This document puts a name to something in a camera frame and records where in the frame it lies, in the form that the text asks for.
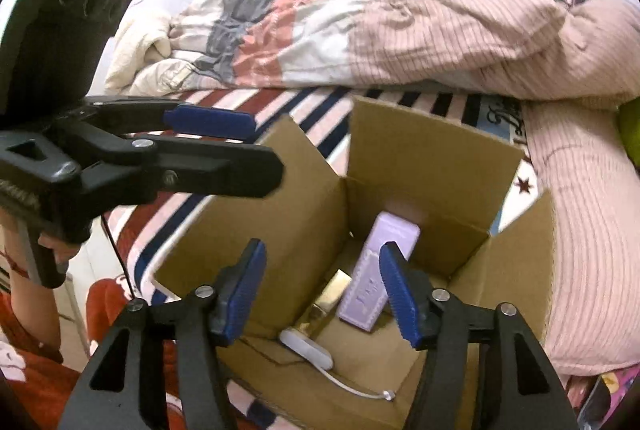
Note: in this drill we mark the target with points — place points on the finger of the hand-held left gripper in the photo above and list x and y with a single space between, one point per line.
220 168
210 121

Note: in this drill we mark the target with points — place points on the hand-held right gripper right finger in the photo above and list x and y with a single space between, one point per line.
400 295

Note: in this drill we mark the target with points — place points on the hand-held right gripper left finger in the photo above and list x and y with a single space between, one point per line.
245 295

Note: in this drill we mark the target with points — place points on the purple rectangular box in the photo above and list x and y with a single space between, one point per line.
372 260

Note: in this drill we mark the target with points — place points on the brown cardboard box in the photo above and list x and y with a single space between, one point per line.
425 150

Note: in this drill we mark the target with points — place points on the person's left forearm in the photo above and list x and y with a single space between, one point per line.
30 310

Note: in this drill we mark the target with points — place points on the person's left hand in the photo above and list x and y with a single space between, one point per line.
59 251

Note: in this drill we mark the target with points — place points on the gold rectangular case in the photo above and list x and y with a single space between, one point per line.
332 292

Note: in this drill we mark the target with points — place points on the cream blanket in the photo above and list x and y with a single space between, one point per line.
140 45

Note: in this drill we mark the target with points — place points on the grey pink white quilt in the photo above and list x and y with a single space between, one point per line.
280 35

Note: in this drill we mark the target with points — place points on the pink striped duvet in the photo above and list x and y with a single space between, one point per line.
575 190

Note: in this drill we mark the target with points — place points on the red printed cloth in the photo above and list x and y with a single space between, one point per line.
45 390

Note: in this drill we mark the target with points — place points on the colourful printed bag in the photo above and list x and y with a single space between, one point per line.
612 397

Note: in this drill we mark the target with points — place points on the green round object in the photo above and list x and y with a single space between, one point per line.
630 130

